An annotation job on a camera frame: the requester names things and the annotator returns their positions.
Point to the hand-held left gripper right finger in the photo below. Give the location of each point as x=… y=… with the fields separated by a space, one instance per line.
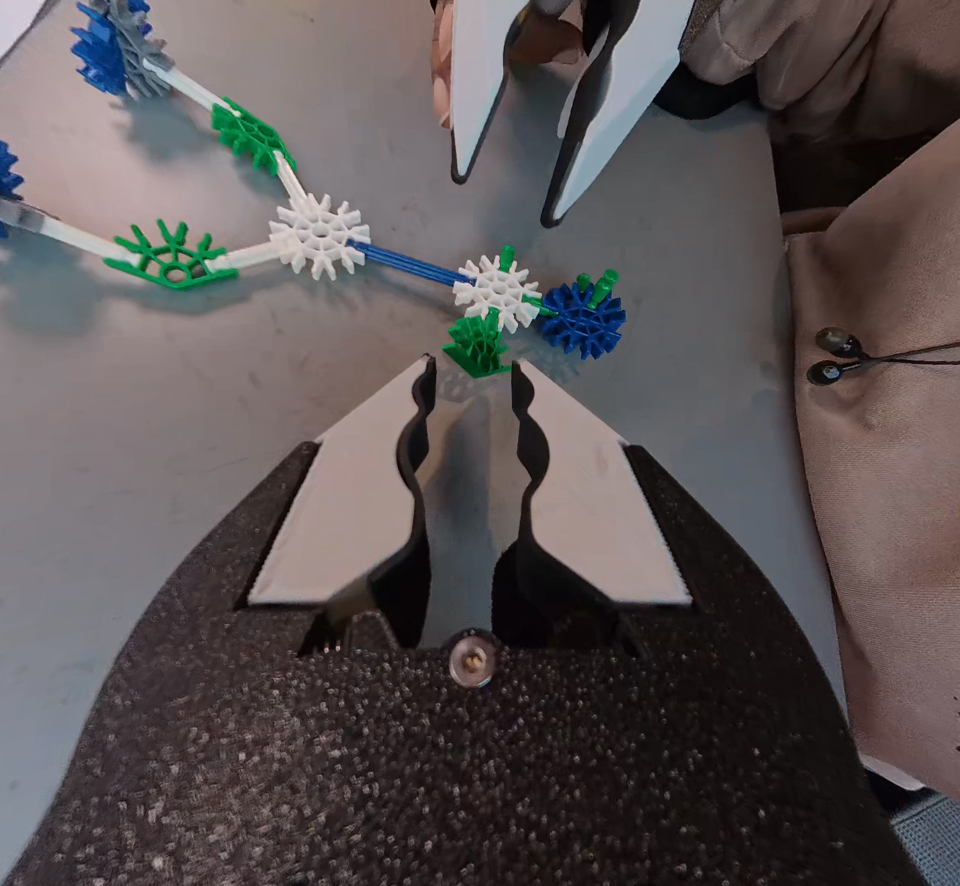
x=608 y=526

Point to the person's beige printed hoodie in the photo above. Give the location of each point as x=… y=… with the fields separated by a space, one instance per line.
x=885 y=451

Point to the colourful rod connector toy model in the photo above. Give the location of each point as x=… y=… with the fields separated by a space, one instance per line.
x=320 y=237

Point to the person's right forearm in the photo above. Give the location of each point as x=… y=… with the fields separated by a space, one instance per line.
x=810 y=16

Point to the person's right hand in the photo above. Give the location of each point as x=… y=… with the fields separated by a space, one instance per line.
x=443 y=69

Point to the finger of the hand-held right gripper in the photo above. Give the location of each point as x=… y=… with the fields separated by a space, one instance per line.
x=488 y=46
x=630 y=61

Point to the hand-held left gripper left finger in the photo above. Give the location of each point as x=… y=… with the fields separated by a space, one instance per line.
x=330 y=526

